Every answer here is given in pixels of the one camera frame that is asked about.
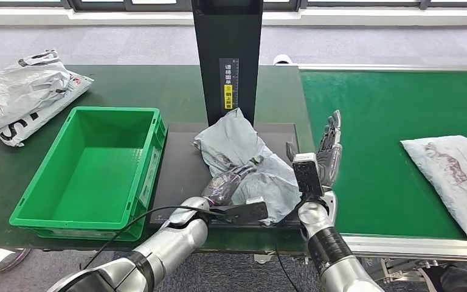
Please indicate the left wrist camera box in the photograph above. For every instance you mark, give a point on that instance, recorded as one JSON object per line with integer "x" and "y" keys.
{"x": 245, "y": 212}

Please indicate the grey parcel with red print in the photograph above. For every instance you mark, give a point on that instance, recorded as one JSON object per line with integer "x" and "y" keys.
{"x": 451, "y": 177}

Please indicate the aluminium conveyor frame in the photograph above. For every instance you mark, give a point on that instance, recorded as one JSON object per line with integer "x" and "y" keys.
{"x": 398, "y": 246}

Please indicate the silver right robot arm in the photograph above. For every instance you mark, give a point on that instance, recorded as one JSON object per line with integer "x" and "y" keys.
{"x": 330, "y": 246}

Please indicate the white bag with black letters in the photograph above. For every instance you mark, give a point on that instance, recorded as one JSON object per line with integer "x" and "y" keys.
{"x": 16, "y": 131}

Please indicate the green plastic crate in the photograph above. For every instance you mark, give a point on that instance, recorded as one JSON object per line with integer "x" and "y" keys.
{"x": 96, "y": 177}

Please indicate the plain grey parcel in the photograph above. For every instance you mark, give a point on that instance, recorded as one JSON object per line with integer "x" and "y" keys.
{"x": 233, "y": 141}

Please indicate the crumpled white plastic bag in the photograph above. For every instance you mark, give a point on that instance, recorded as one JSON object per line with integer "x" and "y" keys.
{"x": 24, "y": 88}

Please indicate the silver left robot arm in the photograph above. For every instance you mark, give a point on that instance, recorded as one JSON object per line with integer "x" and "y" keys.
{"x": 169, "y": 246}

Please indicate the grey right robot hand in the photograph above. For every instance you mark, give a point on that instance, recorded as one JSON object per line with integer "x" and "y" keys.
{"x": 332, "y": 157}

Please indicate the black inbound scanner machine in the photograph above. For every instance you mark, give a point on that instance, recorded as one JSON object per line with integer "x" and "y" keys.
{"x": 227, "y": 40}

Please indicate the dark green table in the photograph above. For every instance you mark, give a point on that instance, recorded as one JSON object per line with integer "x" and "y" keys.
{"x": 136, "y": 88}

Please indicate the white table foot bracket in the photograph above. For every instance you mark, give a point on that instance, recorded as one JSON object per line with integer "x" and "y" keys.
{"x": 262, "y": 258}

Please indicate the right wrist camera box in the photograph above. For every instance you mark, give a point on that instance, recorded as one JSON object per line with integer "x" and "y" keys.
{"x": 308, "y": 175}

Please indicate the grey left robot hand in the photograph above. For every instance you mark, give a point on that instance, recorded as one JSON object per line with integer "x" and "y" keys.
{"x": 221, "y": 187}

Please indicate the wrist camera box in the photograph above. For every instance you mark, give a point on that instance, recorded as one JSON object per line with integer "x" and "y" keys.
{"x": 245, "y": 212}
{"x": 308, "y": 175}

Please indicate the green conveyor belt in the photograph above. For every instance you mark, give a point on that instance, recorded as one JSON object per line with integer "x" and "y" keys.
{"x": 378, "y": 121}

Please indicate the metal conveyor support bracket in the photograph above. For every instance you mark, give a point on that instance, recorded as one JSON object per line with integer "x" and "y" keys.
{"x": 394, "y": 270}

